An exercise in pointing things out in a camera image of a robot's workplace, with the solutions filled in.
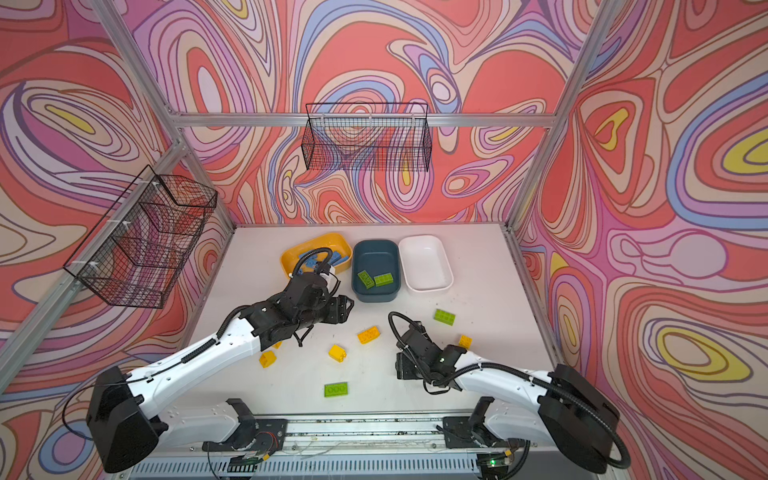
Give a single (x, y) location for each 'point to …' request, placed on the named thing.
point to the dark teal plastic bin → (376, 270)
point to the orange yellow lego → (366, 337)
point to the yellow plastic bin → (313, 262)
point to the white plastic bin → (425, 263)
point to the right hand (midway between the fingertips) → (408, 372)
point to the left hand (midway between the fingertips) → (348, 301)
